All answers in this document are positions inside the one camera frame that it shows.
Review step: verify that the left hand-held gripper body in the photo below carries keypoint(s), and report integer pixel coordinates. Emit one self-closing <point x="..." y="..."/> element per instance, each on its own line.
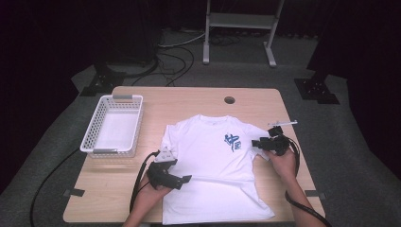
<point x="159" y="176"/>

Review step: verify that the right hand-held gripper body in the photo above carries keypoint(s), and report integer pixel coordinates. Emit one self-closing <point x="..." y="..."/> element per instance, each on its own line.
<point x="279" y="145"/>

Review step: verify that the white T-shirt with blue print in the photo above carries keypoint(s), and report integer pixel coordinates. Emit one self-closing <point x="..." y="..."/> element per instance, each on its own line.
<point x="214" y="170"/>

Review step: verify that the person's left hand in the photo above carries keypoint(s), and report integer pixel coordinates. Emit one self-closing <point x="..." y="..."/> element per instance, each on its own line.
<point x="151" y="195"/>

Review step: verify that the person's right hand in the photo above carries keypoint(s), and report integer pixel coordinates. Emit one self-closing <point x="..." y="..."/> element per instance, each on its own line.
<point x="283" y="167"/>

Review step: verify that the black stand base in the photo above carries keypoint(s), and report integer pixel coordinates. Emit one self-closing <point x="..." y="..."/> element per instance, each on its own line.
<point x="105" y="78"/>
<point x="315" y="90"/>

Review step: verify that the black tape strip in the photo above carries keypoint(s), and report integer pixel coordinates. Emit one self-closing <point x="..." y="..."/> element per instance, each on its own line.
<point x="75" y="192"/>
<point x="315" y="194"/>

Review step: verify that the white perforated plastic basket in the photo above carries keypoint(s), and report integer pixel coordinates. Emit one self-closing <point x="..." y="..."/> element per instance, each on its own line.
<point x="115" y="130"/>

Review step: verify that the white metal stand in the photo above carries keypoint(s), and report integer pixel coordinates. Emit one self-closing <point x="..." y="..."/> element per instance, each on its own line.
<point x="239" y="20"/>

